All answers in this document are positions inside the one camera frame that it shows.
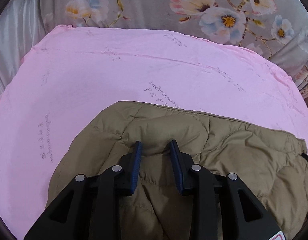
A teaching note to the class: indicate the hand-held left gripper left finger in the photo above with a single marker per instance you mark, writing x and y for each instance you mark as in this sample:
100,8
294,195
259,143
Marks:
136,165

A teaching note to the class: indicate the pink bed sheet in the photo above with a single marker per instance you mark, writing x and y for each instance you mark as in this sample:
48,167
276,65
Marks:
94,80

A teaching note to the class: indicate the grey floral cloth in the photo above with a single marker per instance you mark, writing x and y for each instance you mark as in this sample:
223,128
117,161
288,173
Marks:
149,5

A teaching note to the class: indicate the olive quilted jacket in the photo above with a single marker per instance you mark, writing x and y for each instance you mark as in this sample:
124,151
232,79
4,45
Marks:
231,150

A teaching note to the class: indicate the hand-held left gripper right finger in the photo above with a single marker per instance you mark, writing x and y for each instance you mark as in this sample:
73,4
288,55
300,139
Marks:
176,165

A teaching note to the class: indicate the white satin curtain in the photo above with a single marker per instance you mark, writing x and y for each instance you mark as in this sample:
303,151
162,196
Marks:
16,30

